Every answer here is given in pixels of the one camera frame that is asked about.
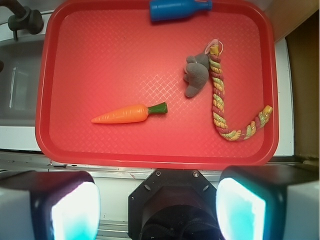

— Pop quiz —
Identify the blue plastic bottle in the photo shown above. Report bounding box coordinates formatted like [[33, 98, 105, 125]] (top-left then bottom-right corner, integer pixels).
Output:
[[149, 0, 213, 22]]

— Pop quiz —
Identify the orange toy carrot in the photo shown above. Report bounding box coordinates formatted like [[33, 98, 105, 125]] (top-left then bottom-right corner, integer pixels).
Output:
[[91, 102, 168, 124]]

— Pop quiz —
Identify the dark metal faucet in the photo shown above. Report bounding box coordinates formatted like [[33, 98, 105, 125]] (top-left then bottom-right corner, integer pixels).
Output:
[[0, 0, 44, 42]]

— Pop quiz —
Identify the white sink basin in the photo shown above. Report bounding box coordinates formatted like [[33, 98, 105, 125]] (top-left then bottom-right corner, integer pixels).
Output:
[[0, 39, 44, 127]]

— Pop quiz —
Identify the black octagonal mount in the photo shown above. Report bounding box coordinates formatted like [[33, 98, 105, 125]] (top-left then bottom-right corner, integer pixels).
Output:
[[128, 169, 223, 240]]

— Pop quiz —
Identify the multicolour twisted rope toy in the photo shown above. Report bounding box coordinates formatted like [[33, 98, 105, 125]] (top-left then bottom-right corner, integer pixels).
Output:
[[206, 43, 273, 142]]

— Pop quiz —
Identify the grey plush mouse toy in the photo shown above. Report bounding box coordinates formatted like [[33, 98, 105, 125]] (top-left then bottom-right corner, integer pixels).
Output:
[[183, 47, 210, 98]]

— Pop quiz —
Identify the red plastic tray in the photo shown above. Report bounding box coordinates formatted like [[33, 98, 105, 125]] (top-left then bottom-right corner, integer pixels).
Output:
[[35, 0, 279, 170]]

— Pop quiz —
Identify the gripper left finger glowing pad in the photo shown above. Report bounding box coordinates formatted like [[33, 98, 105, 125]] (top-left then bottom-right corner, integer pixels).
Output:
[[0, 170, 101, 240]]

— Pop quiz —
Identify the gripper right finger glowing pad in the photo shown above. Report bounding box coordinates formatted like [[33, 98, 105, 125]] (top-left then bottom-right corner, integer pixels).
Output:
[[215, 165, 320, 240]]

